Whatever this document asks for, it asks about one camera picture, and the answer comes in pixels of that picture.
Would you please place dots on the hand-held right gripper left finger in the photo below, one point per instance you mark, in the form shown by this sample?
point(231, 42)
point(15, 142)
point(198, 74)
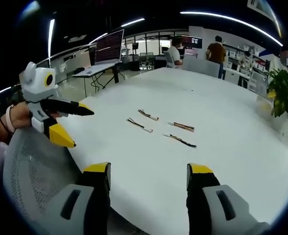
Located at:
point(85, 203)

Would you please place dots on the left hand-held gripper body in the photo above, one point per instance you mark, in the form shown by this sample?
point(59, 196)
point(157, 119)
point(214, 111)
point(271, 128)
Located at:
point(36, 85)

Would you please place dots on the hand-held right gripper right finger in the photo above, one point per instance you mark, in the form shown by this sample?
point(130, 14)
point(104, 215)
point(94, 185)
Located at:
point(207, 208)

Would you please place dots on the JST connector with white socket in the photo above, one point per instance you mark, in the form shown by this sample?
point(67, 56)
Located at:
point(148, 115)
point(140, 125)

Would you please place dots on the person's left hand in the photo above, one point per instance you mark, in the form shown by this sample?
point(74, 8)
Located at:
point(21, 116)

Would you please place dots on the grey mesh office chair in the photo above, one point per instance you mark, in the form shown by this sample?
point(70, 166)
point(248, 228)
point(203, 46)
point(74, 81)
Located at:
point(36, 171)

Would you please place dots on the pink wristband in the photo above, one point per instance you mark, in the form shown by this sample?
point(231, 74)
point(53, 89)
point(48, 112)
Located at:
point(9, 120)

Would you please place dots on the folding desk with black legs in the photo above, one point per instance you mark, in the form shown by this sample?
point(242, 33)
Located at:
point(95, 71)

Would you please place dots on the large computer monitor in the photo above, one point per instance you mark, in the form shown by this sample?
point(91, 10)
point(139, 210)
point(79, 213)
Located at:
point(109, 46)

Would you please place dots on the short ceiling light strip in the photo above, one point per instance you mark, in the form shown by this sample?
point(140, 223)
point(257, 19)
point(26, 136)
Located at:
point(133, 22)

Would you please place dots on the green potted plant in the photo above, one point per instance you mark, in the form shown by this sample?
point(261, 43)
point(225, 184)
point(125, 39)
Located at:
point(284, 95)

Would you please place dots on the white chair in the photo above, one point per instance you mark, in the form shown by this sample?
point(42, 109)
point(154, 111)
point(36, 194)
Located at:
point(201, 67)

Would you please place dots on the storage shelves with bins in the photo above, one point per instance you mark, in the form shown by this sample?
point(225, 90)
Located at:
point(241, 56)

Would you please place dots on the long ceiling light strip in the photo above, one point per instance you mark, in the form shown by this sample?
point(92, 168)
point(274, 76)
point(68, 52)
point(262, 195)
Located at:
point(231, 21)

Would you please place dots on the wall screen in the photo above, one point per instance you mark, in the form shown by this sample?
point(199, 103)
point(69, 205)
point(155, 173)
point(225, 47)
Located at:
point(193, 42)

